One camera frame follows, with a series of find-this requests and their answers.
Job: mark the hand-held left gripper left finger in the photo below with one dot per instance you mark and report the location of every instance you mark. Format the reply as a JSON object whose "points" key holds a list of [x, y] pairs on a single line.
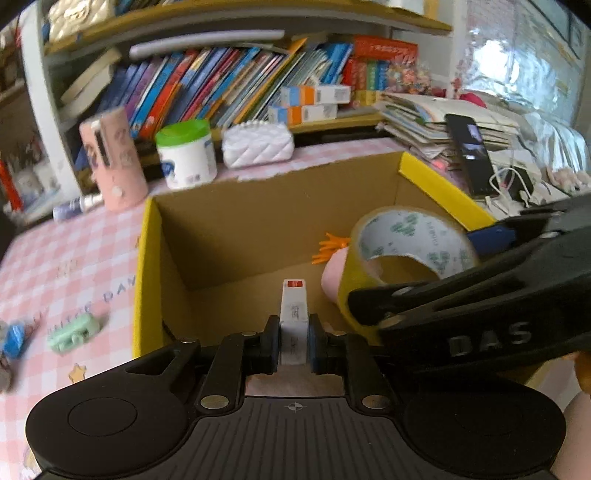
{"points": [[273, 341]]}

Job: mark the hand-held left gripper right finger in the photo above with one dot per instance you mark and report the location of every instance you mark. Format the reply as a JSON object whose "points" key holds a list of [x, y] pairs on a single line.
{"points": [[315, 344]]}

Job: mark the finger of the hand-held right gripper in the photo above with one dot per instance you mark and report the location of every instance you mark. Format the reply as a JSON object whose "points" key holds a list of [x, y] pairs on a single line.
{"points": [[491, 239], [438, 288]]}

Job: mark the small white red-label box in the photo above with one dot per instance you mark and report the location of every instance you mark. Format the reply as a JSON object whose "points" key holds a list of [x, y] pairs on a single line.
{"points": [[294, 314]]}

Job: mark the yellow packing tape roll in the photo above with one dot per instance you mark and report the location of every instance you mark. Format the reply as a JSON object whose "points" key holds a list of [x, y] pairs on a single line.
{"points": [[415, 230]]}

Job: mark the pink plush toy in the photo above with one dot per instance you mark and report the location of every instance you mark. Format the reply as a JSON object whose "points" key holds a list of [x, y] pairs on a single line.
{"points": [[333, 277]]}

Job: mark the orange hair claw clip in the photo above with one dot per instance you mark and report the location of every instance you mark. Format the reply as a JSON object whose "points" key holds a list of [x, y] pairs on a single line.
{"points": [[330, 247]]}

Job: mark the yellow cardboard box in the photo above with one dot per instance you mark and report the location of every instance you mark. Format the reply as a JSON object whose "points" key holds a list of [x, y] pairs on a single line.
{"points": [[240, 230]]}

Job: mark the mint green clip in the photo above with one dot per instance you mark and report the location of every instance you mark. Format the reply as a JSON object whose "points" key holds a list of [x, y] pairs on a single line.
{"points": [[74, 333]]}

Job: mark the small blue object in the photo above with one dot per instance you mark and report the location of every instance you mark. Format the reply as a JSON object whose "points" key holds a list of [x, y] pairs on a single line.
{"points": [[14, 340]]}

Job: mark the black white charger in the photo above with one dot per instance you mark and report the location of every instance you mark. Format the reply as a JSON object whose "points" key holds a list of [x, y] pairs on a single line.
{"points": [[521, 182]]}

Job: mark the black smartphone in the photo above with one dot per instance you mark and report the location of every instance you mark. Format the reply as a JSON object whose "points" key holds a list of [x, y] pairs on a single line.
{"points": [[471, 154]]}

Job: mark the white plush toy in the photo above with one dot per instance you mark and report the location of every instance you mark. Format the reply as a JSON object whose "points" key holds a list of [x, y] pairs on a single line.
{"points": [[565, 179]]}

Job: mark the stack of paper booklets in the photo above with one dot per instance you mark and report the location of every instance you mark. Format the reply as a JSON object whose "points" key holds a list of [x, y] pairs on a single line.
{"points": [[415, 120]]}

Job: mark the silver quilted cover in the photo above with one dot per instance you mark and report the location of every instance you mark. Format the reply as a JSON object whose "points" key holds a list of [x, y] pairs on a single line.
{"points": [[531, 69]]}

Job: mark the white quilted pouch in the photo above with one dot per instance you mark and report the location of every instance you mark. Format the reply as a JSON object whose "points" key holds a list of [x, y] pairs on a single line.
{"points": [[256, 145]]}

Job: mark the white jar green lid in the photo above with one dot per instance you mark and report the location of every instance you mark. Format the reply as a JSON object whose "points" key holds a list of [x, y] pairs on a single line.
{"points": [[189, 161]]}

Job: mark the red boxed book set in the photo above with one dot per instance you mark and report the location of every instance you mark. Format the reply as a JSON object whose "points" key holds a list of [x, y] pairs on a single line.
{"points": [[383, 50]]}

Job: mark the orange white medicine box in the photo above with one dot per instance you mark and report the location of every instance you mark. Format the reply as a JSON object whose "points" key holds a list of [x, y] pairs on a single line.
{"points": [[302, 114], [316, 94]]}

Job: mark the pink humidifier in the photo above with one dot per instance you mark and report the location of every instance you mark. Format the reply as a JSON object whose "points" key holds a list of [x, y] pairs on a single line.
{"points": [[115, 170]]}

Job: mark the small spray bottle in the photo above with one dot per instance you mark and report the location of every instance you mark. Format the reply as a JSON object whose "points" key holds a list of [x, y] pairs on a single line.
{"points": [[69, 210]]}

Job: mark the row of colourful books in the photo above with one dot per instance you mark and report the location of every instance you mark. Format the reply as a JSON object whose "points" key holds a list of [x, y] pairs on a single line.
{"points": [[194, 87]]}

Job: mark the thick dark-covered book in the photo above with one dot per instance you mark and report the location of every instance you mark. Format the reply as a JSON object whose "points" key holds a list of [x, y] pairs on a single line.
{"points": [[90, 76], [81, 108]]}

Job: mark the grey rolled sheet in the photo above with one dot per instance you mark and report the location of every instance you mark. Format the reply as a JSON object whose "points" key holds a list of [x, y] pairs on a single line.
{"points": [[207, 44]]}

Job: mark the white wooden bookshelf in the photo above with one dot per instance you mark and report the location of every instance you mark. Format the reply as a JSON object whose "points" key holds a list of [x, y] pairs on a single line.
{"points": [[46, 106]]}

